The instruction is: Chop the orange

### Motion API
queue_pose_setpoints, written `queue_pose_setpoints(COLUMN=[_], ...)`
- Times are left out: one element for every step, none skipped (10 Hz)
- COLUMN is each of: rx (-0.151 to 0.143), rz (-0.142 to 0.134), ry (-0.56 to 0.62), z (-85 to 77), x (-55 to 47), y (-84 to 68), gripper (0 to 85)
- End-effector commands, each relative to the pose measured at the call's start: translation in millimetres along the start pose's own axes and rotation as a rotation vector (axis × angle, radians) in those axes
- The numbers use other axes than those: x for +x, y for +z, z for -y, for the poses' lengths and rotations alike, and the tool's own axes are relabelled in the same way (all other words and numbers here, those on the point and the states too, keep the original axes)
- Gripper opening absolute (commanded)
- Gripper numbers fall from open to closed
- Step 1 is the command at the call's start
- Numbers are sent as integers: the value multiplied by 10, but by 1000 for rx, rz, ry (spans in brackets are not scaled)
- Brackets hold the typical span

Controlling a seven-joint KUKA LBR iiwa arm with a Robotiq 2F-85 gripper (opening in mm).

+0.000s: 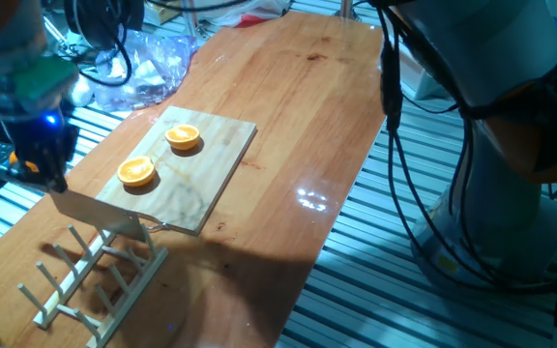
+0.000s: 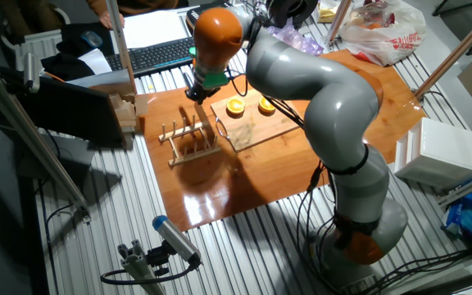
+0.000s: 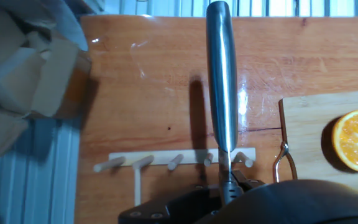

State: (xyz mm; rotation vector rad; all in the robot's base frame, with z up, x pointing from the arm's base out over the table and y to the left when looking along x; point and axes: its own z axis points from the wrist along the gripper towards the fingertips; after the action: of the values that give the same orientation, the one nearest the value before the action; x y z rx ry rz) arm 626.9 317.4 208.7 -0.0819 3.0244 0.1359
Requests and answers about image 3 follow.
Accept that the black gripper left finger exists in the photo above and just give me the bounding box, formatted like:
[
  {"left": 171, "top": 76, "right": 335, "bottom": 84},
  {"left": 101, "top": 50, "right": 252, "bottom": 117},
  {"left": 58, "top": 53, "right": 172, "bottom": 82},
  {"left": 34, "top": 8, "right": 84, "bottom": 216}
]
[{"left": 117, "top": 181, "right": 244, "bottom": 224}]

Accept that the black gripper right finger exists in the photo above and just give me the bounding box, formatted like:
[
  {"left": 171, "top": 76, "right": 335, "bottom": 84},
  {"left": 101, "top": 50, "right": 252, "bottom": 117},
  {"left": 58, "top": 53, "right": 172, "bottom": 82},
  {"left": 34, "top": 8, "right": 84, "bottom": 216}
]
[{"left": 232, "top": 170, "right": 266, "bottom": 192}]

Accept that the steel kitchen knife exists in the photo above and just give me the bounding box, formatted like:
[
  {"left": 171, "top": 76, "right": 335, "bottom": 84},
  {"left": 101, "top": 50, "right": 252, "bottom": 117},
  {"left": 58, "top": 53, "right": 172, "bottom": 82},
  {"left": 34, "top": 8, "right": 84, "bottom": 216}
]
[{"left": 205, "top": 0, "right": 240, "bottom": 184}]

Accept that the round orange fruit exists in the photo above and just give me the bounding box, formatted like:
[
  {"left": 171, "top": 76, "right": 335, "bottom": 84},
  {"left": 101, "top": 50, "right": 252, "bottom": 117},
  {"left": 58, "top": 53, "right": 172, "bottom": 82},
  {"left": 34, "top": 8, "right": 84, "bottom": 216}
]
[{"left": 331, "top": 109, "right": 358, "bottom": 174}]

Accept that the wooden peg dish rack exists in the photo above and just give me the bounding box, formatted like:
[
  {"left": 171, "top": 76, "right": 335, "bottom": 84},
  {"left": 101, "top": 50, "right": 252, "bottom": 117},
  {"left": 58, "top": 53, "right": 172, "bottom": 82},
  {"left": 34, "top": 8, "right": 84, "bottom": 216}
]
[{"left": 93, "top": 147, "right": 257, "bottom": 208}]

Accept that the brown cardboard box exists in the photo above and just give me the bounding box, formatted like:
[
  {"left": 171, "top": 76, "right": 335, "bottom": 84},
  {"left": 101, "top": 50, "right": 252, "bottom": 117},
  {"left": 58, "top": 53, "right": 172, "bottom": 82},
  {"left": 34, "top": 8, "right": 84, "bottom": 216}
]
[{"left": 0, "top": 9, "right": 93, "bottom": 160}]

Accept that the wooden cutting board metal handle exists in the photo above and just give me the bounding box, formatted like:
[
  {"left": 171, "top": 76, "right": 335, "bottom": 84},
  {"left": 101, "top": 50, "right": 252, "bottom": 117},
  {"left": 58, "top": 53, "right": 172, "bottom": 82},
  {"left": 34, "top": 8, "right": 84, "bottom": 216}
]
[{"left": 272, "top": 89, "right": 358, "bottom": 196}]

